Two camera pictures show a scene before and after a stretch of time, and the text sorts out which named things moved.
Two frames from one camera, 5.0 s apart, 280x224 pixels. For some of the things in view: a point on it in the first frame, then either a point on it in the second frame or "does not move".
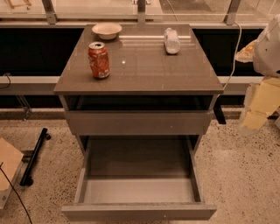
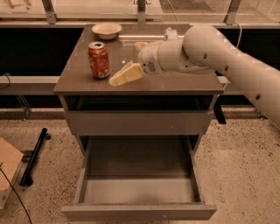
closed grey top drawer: [143, 122] does not move
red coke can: [99, 58] does not move
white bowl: [107, 31] does not move
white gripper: [268, 55] to [148, 59]
